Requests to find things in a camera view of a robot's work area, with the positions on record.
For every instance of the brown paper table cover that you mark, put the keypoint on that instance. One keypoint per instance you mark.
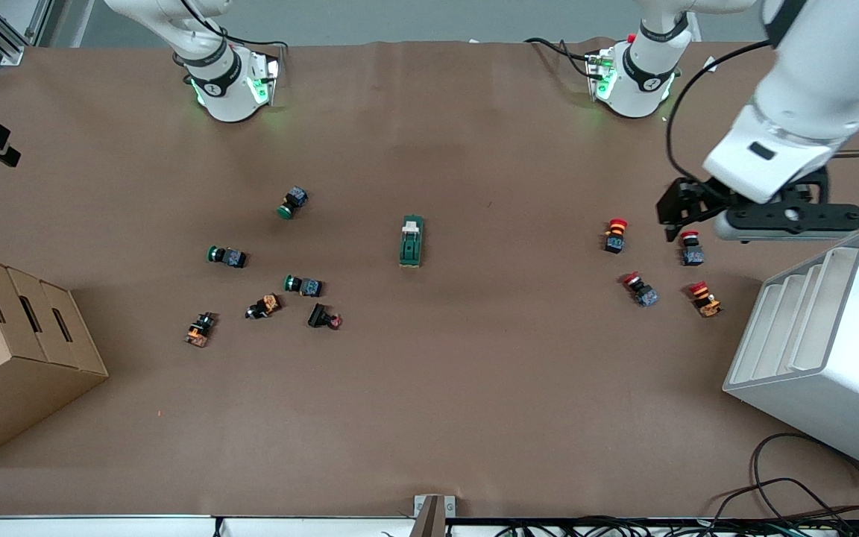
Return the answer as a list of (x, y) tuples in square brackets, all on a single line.
[(474, 388)]

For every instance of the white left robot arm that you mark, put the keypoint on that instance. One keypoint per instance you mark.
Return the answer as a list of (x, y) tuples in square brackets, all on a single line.
[(810, 82)]

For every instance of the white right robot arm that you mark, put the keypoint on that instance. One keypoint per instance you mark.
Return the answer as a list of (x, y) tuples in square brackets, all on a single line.
[(224, 89)]

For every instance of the white table edge rail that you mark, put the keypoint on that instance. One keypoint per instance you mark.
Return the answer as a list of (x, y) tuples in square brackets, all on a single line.
[(101, 526)]

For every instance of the black square button red terminals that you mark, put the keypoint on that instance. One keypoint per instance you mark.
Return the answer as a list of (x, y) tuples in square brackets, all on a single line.
[(321, 316)]

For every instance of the red mushroom button blue block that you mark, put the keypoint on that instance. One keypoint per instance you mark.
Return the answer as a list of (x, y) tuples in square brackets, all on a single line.
[(691, 252), (641, 291)]

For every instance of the white stepped organizer box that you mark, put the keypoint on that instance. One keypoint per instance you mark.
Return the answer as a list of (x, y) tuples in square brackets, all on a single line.
[(825, 373)]

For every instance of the metal table edge bracket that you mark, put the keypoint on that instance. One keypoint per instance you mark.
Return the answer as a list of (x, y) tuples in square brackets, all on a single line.
[(433, 514)]

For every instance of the aluminium frame profile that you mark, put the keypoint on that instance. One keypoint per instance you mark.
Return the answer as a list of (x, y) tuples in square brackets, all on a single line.
[(8, 52)]

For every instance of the black selector switch orange block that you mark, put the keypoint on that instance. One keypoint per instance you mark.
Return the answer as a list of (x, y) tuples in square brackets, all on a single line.
[(200, 330), (264, 306)]

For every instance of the brown cardboard box with slots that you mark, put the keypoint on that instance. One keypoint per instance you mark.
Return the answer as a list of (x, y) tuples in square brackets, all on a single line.
[(12, 373)]

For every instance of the red emergency button orange block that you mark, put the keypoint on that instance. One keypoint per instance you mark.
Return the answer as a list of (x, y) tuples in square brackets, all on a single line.
[(705, 300)]

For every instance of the green pushbutton blue contact block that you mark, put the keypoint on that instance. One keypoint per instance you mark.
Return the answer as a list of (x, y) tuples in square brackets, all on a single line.
[(304, 286), (228, 256), (293, 202)]

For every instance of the small white paper scrap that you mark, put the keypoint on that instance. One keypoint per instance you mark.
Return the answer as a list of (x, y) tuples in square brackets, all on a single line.
[(711, 63)]

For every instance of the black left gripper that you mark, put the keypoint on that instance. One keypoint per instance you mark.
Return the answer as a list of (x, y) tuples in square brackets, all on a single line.
[(690, 200)]

